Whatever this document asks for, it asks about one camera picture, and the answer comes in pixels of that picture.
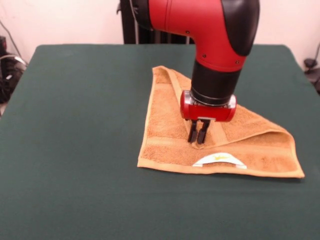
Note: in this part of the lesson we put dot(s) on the dark green table cloth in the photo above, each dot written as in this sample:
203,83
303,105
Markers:
75,162

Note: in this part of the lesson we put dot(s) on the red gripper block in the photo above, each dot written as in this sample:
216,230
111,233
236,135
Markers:
207,112

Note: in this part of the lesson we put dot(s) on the tan terry towel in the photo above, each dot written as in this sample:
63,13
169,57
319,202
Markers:
165,130

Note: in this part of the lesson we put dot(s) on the black pedestal column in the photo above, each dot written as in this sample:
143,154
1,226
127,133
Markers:
130,30

